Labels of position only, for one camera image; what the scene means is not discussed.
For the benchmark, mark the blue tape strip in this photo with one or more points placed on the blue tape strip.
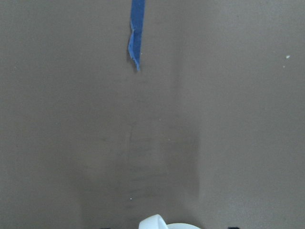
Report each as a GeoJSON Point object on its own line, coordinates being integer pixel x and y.
{"type": "Point", "coordinates": [136, 25]}

